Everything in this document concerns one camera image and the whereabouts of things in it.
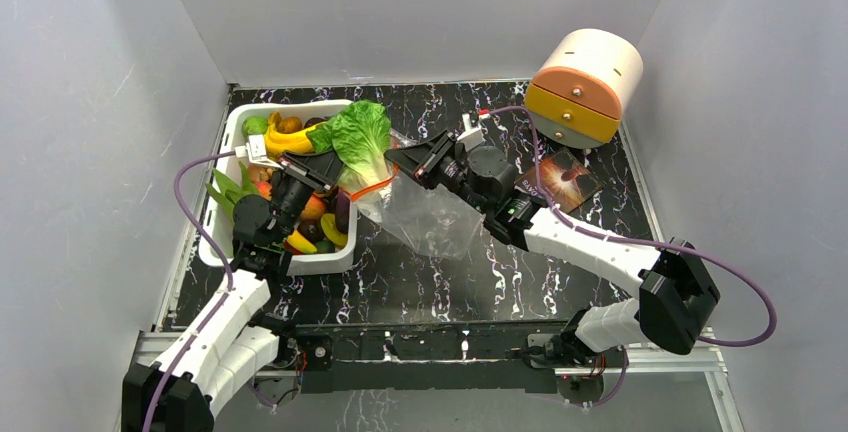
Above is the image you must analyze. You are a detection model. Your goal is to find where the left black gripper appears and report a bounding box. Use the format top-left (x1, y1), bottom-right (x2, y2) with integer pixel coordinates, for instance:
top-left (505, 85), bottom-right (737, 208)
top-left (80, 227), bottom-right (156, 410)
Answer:
top-left (271, 145), bottom-right (353, 245)

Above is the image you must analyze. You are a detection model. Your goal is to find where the green lettuce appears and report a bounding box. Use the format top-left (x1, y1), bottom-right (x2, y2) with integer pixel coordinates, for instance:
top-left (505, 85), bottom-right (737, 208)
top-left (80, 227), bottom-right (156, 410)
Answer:
top-left (306, 100), bottom-right (391, 193)

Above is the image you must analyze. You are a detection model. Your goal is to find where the clear zip top bag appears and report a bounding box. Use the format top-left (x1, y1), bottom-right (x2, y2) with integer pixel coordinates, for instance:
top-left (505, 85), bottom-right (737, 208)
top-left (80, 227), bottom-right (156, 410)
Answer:
top-left (341, 130), bottom-right (482, 258)

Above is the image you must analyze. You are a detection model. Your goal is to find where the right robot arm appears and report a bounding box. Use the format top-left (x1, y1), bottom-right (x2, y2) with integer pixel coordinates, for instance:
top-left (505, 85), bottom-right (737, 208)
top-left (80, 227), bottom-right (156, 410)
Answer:
top-left (384, 132), bottom-right (720, 366)

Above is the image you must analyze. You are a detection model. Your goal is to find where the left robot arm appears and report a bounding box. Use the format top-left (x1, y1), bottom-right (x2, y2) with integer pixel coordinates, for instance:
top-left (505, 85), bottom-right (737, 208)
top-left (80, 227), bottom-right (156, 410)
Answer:
top-left (120, 151), bottom-right (343, 431)

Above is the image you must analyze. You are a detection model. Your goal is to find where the purple eggplant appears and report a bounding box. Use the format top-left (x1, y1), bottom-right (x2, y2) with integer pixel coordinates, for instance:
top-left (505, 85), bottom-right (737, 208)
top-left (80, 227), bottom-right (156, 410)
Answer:
top-left (334, 189), bottom-right (351, 235)

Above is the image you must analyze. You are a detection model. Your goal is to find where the yellow banana bunch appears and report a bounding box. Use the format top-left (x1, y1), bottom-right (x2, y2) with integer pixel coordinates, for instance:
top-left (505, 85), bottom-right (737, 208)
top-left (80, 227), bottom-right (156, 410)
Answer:
top-left (264, 112), bottom-right (319, 157)

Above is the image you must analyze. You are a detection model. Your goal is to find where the single yellow banana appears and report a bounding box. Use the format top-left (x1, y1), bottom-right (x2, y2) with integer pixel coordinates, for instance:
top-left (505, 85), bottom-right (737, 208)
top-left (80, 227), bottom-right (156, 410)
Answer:
top-left (320, 213), bottom-right (348, 248)

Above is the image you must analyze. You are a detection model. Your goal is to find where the brown kiwi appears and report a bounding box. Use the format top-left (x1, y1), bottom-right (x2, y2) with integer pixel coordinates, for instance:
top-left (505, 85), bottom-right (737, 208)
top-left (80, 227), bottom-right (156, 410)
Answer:
top-left (275, 116), bottom-right (303, 134)

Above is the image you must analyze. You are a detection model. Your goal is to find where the red peach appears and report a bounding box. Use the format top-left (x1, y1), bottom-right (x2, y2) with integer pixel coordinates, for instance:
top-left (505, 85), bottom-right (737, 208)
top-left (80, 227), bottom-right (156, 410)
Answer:
top-left (254, 181), bottom-right (272, 200)

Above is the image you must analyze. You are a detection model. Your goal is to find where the mango slice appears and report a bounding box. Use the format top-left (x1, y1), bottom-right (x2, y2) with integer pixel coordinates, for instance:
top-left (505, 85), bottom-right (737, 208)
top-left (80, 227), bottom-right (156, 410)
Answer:
top-left (284, 230), bottom-right (318, 255)

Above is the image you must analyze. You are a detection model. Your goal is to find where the green lime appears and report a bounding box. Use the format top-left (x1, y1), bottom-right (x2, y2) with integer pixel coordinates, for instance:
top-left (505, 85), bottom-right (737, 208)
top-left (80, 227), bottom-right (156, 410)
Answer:
top-left (241, 116), bottom-right (269, 140)

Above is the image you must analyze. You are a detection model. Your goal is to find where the green leaf vegetable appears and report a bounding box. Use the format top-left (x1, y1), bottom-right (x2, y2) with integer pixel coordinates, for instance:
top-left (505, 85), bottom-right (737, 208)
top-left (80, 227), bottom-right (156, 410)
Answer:
top-left (206, 162), bottom-right (260, 220)

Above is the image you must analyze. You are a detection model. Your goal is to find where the round drawer cabinet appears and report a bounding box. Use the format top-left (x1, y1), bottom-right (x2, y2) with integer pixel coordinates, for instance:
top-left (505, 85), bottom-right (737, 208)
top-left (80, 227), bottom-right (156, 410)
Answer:
top-left (524, 28), bottom-right (644, 149)

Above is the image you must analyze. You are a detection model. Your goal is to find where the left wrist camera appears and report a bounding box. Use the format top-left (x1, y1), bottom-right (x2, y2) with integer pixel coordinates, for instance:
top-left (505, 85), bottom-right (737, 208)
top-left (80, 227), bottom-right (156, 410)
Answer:
top-left (245, 134), bottom-right (279, 168)

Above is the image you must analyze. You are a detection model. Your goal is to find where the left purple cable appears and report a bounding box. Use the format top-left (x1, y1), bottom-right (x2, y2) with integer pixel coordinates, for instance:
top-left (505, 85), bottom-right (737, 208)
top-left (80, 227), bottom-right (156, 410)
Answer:
top-left (141, 150), bottom-right (250, 432)

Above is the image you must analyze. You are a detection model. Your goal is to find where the purple cable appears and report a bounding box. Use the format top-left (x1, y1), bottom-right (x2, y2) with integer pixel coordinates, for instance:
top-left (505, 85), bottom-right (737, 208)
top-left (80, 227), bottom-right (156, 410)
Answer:
top-left (141, 150), bottom-right (250, 432)
top-left (478, 105), bottom-right (778, 349)

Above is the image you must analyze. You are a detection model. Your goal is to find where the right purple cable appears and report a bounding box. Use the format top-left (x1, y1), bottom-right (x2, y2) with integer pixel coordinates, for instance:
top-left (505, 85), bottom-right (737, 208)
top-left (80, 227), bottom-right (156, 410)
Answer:
top-left (478, 105), bottom-right (778, 349)

